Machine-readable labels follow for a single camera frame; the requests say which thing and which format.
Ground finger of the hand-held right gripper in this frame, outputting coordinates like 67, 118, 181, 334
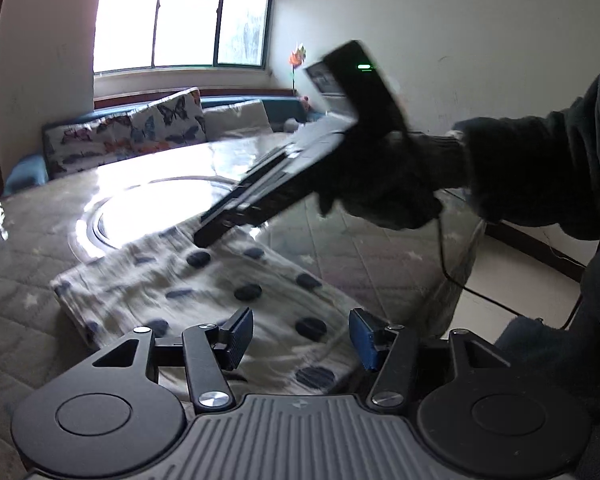
200, 167, 266, 226
195, 201, 261, 249

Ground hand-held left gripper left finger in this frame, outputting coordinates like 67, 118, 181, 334
92, 307, 255, 413

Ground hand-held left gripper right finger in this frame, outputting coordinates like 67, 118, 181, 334
348, 308, 512, 408

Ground white polka dot pants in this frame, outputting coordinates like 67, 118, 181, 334
50, 220, 362, 397

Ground person's right hand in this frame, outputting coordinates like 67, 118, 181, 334
319, 130, 468, 231

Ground round black table recess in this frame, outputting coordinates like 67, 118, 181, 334
86, 175, 242, 262

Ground plain white cushion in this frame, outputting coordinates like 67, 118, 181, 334
202, 100, 273, 142

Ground colourful pinwheel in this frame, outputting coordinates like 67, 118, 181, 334
286, 44, 309, 97

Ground square butterfly print cushion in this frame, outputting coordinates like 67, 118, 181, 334
129, 87, 209, 152

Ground long butterfly print cushion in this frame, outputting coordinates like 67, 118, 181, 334
42, 110, 153, 179

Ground window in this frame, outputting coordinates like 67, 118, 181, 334
92, 0, 276, 75

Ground blue sofa bench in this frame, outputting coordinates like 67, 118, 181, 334
2, 94, 327, 197

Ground black cable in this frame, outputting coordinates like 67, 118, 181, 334
437, 187, 600, 332

